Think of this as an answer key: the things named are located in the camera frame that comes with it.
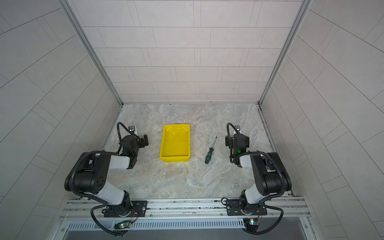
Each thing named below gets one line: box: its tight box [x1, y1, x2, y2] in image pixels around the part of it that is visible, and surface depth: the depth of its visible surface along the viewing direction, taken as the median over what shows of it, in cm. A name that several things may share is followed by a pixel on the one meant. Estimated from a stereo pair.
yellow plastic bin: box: [159, 124, 191, 163], surface depth 92 cm
